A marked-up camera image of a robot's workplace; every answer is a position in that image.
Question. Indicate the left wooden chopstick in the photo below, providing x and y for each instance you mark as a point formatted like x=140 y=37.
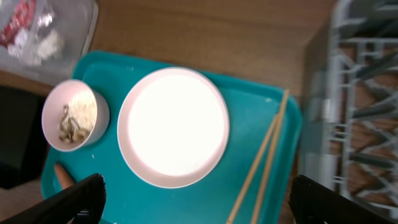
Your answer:
x=255 y=164

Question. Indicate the orange carrot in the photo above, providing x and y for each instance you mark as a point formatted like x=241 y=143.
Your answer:
x=64 y=178

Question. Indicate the grey dishwasher rack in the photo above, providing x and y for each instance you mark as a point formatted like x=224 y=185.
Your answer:
x=349 y=137

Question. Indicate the large white plate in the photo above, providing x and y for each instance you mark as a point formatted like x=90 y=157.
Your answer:
x=173 y=127

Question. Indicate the white bowl with rice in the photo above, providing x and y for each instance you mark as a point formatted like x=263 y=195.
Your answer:
x=74 y=116

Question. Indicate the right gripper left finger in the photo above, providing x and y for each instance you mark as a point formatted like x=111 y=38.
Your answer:
x=83 y=202

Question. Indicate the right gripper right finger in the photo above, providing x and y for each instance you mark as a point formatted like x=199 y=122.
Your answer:
x=312 y=203

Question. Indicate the right wooden chopstick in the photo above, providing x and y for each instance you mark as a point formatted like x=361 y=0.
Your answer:
x=270 y=157

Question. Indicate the black plastic tray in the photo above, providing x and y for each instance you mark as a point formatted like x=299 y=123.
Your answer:
x=23 y=145

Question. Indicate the red foil snack wrapper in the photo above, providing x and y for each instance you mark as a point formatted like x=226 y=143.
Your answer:
x=22 y=18

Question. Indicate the clear plastic waste bin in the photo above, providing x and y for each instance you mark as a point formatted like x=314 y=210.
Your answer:
x=74 y=20

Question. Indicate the white tissue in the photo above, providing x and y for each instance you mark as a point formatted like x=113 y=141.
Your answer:
x=23 y=49
x=51 y=45

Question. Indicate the wooden chopstick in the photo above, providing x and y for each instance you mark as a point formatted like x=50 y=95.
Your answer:
x=255 y=164
x=270 y=157

